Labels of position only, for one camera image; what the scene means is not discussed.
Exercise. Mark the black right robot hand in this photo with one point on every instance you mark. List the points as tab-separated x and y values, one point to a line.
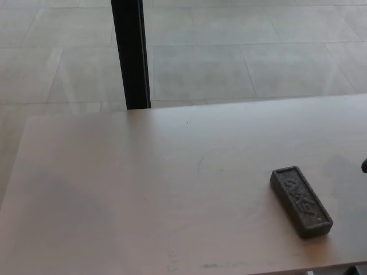
364	165

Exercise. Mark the dark grey whiteboard eraser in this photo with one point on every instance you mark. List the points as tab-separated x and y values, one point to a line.
301	200

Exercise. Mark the dark grey object under desk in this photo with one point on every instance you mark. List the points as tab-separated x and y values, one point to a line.
351	271

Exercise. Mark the black vertical metal post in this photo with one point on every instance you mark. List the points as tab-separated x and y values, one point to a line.
130	57

